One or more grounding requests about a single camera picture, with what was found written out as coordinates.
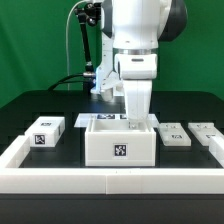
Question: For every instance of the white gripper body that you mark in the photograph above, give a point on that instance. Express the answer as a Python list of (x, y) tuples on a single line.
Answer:
[(136, 73)]

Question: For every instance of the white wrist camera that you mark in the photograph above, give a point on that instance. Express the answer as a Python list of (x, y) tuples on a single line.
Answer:
[(111, 87)]

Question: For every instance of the white marker base plate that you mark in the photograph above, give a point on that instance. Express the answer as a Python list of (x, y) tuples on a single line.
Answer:
[(84, 118)]

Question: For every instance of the white cabinet top block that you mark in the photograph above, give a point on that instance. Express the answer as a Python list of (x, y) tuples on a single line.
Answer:
[(46, 131)]

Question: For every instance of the white cabinet body box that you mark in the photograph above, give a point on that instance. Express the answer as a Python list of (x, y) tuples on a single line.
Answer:
[(113, 143)]

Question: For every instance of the white U-shaped fence wall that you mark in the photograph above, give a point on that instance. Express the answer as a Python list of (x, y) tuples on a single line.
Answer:
[(14, 179)]

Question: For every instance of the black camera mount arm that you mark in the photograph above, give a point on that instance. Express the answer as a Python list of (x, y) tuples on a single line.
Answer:
[(88, 15)]

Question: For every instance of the white cabinet door panel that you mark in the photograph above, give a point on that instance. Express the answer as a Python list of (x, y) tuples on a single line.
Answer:
[(173, 134), (204, 131)]

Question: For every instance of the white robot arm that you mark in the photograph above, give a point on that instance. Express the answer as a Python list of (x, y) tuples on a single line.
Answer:
[(131, 33)]

